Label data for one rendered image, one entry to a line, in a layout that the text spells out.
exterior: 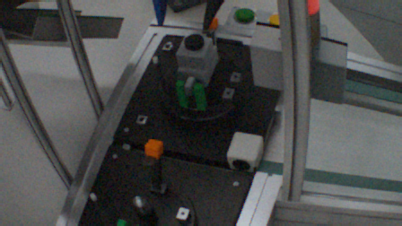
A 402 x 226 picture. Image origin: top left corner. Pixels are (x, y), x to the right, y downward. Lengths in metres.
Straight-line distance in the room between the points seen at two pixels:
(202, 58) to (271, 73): 0.21
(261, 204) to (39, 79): 0.66
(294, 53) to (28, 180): 0.67
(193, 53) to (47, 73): 0.51
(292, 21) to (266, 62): 0.10
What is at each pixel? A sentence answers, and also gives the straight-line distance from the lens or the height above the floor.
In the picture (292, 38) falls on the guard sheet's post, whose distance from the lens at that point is 0.53.
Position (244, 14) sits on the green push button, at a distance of 1.03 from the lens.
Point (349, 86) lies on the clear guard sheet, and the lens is 0.57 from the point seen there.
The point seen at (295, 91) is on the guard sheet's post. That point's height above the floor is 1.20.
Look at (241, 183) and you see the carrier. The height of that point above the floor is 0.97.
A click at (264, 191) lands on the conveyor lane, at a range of 0.80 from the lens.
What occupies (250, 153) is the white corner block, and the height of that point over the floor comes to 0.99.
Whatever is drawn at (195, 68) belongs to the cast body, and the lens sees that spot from 0.82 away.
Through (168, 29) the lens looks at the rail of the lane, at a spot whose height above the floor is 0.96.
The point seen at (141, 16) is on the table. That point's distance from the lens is 1.25.
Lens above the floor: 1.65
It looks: 51 degrees down
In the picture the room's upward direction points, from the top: 12 degrees counter-clockwise
